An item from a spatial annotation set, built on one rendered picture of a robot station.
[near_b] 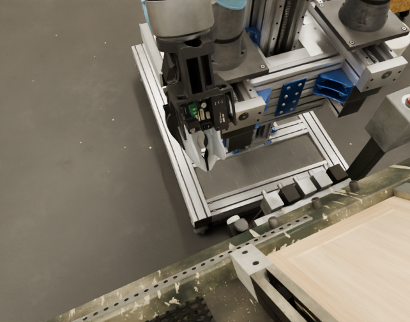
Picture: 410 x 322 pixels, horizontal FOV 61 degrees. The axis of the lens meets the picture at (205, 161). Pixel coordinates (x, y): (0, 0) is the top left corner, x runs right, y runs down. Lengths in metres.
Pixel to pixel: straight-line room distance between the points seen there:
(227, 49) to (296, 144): 1.03
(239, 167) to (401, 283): 1.19
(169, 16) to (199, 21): 0.03
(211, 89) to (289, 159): 1.49
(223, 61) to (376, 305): 0.70
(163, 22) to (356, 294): 0.59
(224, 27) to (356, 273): 0.66
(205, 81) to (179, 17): 0.08
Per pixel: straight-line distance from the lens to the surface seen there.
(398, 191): 1.09
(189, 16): 0.40
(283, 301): 0.68
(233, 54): 1.03
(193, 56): 0.40
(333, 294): 0.77
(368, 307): 0.73
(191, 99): 0.41
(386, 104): 1.27
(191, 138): 0.48
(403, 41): 2.47
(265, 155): 1.86
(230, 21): 0.96
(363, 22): 1.26
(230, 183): 1.76
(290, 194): 1.15
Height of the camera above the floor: 1.78
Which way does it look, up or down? 60 degrees down
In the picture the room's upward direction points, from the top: straight up
